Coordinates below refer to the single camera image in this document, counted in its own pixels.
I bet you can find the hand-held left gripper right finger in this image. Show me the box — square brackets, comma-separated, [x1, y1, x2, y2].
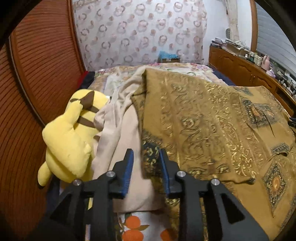
[159, 149, 270, 241]

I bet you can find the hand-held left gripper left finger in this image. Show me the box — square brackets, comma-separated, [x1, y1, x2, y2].
[35, 149, 134, 241]

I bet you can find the mustard patterned shirt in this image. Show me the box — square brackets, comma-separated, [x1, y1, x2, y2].
[131, 68, 296, 241]

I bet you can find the beige garment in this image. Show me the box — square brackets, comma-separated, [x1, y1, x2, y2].
[92, 66, 167, 212]

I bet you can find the orange print bed sheet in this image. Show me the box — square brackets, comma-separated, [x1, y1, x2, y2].
[113, 209, 181, 241]

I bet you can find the pink bottle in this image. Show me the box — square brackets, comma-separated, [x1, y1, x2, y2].
[261, 54, 270, 70]

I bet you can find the yellow plush toy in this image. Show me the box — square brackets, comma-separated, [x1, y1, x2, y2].
[38, 89, 110, 210]

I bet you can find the navy bed sheet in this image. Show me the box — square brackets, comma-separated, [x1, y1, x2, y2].
[209, 65, 236, 86]

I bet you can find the wooden sideboard cabinet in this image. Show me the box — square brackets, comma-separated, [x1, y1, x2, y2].
[209, 44, 296, 116]

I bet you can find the cardboard tray of clutter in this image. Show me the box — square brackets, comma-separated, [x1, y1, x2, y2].
[223, 38, 250, 56]

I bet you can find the floral quilt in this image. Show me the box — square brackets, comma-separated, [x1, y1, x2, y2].
[89, 62, 222, 98]

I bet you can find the tied lace curtain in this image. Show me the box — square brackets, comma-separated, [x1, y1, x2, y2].
[225, 0, 240, 42]

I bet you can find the blue plastic bag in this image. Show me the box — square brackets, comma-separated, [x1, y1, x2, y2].
[158, 51, 178, 59]

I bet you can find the wooden louvered wardrobe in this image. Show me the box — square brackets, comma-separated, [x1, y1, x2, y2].
[0, 0, 87, 232]

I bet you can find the ring patterned curtain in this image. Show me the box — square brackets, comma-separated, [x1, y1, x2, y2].
[72, 0, 208, 70]

